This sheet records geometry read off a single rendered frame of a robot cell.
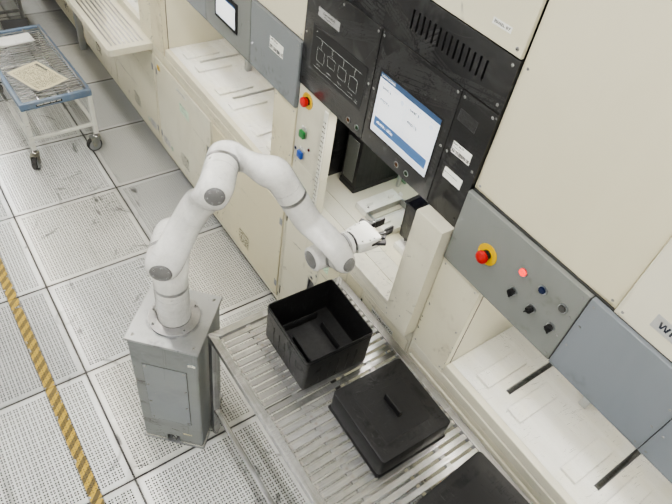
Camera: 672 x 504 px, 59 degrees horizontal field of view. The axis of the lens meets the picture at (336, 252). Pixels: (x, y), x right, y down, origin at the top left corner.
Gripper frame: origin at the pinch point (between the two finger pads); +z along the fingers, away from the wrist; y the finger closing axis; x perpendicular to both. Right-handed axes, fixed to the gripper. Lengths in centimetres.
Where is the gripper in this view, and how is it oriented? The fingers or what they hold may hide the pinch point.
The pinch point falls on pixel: (384, 226)
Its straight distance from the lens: 206.1
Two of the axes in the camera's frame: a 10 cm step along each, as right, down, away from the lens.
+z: 7.9, -3.6, 4.9
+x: 1.3, -6.8, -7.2
